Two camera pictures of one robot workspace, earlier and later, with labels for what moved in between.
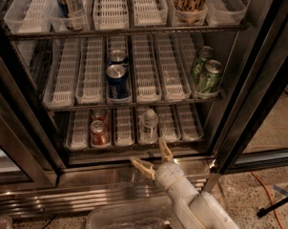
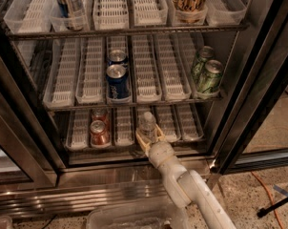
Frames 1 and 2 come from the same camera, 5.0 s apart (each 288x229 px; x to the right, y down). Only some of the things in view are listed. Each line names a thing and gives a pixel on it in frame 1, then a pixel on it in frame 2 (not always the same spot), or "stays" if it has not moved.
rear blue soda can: [117, 57] stays
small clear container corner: [2, 222] stays
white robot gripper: [167, 174] to [158, 153]
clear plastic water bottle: [149, 127] stays
